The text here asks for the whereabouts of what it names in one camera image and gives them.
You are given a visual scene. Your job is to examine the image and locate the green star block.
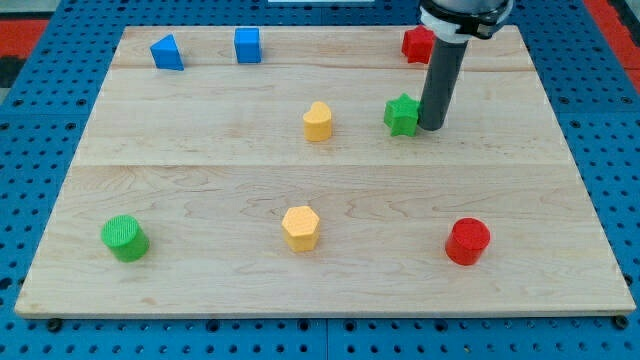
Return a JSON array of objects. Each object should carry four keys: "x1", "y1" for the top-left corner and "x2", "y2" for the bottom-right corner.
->
[{"x1": 384, "y1": 93, "x2": 419, "y2": 137}]

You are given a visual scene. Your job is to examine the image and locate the red star block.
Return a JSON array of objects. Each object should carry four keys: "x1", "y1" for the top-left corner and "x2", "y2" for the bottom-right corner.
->
[{"x1": 401, "y1": 25, "x2": 435, "y2": 64}]

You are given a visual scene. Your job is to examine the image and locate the yellow heart block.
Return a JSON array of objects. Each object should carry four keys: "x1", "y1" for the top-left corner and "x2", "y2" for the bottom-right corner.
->
[{"x1": 303, "y1": 101, "x2": 332, "y2": 142}]

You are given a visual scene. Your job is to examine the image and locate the wooden board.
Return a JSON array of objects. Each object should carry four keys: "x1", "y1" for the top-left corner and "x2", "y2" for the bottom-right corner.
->
[{"x1": 15, "y1": 26, "x2": 636, "y2": 319}]

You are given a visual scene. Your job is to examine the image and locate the blue triangle block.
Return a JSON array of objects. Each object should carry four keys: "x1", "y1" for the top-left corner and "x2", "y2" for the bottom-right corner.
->
[{"x1": 150, "y1": 34, "x2": 184, "y2": 71}]

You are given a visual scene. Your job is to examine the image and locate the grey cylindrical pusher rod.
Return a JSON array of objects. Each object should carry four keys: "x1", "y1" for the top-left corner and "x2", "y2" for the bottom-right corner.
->
[{"x1": 418, "y1": 38, "x2": 467, "y2": 131}]

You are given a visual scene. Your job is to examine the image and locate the red cylinder block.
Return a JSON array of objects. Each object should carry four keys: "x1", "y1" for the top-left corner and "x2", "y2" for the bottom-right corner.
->
[{"x1": 445, "y1": 217, "x2": 491, "y2": 266}]

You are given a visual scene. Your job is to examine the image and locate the blue cube block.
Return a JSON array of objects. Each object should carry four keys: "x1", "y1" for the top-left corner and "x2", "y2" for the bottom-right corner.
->
[{"x1": 234, "y1": 27, "x2": 262, "y2": 64}]

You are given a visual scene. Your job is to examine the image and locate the yellow hexagon block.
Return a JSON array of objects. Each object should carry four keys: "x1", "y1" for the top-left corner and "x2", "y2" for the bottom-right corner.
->
[{"x1": 281, "y1": 206, "x2": 320, "y2": 252}]

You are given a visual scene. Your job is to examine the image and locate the green cylinder block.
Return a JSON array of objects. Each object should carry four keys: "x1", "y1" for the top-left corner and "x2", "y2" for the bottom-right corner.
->
[{"x1": 101, "y1": 215, "x2": 150, "y2": 262}]

